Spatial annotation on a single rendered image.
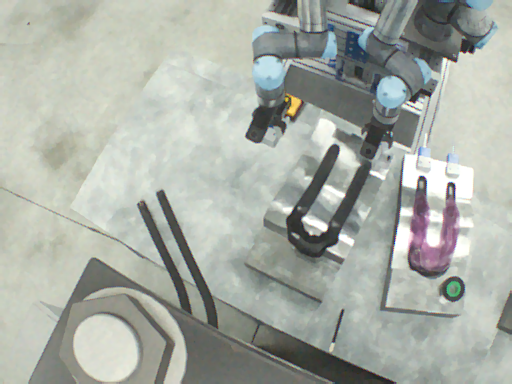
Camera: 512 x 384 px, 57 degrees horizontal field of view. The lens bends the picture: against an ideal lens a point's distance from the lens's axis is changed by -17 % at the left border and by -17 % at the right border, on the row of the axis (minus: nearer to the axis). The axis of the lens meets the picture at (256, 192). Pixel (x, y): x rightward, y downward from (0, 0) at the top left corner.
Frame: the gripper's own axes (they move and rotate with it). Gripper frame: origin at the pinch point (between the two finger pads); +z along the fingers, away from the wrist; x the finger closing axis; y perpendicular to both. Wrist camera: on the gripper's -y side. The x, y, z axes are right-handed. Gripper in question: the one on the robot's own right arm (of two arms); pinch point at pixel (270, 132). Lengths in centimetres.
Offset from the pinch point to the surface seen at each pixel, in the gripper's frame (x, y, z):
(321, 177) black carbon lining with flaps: -18.6, -3.0, 7.2
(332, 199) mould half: -24.6, -8.0, 6.0
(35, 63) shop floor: 178, 17, 95
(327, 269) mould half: -32.8, -26.5, 8.9
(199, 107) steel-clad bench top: 29.2, 3.4, 15.1
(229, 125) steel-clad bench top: 16.6, 1.9, 15.0
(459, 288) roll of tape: -73, -16, 0
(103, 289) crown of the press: -20, -58, -106
